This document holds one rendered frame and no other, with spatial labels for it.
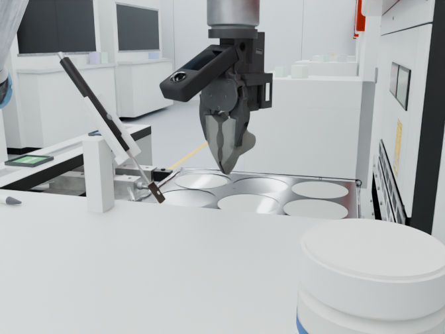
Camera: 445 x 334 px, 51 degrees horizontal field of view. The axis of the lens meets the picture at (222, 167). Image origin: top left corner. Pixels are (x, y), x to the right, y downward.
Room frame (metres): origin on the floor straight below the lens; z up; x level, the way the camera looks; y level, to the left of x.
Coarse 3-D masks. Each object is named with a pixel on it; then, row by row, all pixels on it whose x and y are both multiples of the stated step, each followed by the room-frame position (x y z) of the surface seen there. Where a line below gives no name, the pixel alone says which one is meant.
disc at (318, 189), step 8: (296, 184) 0.83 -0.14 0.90; (304, 184) 0.83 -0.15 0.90; (312, 184) 0.83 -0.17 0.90; (320, 184) 0.83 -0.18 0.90; (328, 184) 0.83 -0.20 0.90; (336, 184) 0.83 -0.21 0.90; (296, 192) 0.78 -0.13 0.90; (304, 192) 0.78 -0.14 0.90; (312, 192) 0.78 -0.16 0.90; (320, 192) 0.78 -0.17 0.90; (328, 192) 0.78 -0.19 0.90; (336, 192) 0.78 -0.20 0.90; (344, 192) 0.78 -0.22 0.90
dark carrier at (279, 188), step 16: (176, 176) 0.88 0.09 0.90; (224, 176) 0.89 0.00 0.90; (240, 176) 0.88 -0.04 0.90; (256, 176) 0.88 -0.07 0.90; (272, 176) 0.88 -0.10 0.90; (176, 192) 0.79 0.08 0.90; (192, 192) 0.79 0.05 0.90; (208, 192) 0.79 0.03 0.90; (224, 192) 0.78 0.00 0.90; (240, 192) 0.78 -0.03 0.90; (256, 192) 0.79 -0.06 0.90; (272, 192) 0.79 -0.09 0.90; (288, 192) 0.78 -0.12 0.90; (352, 192) 0.78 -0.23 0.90; (352, 208) 0.70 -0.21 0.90
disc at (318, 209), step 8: (296, 200) 0.74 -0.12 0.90; (304, 200) 0.74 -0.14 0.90; (312, 200) 0.74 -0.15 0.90; (320, 200) 0.74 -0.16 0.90; (288, 208) 0.70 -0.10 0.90; (296, 208) 0.70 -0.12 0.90; (304, 208) 0.70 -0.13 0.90; (312, 208) 0.70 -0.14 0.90; (320, 208) 0.70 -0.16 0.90; (328, 208) 0.70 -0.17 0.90; (336, 208) 0.70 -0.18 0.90; (344, 208) 0.70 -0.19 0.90; (296, 216) 0.67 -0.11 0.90; (304, 216) 0.67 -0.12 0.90; (312, 216) 0.67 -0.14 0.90; (320, 216) 0.67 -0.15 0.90; (328, 216) 0.67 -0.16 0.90; (336, 216) 0.67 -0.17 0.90; (344, 216) 0.67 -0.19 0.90
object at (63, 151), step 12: (132, 132) 1.04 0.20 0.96; (60, 144) 0.90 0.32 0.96; (72, 144) 0.91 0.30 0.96; (60, 156) 0.80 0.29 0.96; (72, 156) 0.80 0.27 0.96; (0, 168) 0.72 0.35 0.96; (12, 168) 0.72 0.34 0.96; (24, 168) 0.72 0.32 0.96; (36, 168) 0.72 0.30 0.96; (0, 180) 0.65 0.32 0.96; (12, 180) 0.65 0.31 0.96
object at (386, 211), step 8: (376, 160) 0.84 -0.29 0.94; (376, 168) 0.79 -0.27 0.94; (376, 176) 0.78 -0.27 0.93; (384, 176) 0.74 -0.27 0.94; (376, 184) 0.76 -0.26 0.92; (384, 184) 0.69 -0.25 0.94; (376, 192) 0.87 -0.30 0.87; (384, 192) 0.65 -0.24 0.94; (376, 200) 0.82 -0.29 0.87; (384, 200) 0.62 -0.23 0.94; (376, 208) 0.78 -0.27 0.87; (384, 208) 0.59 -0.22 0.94; (392, 208) 0.58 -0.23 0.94; (376, 216) 0.74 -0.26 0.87; (384, 216) 0.58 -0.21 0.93; (392, 216) 0.55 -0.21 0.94
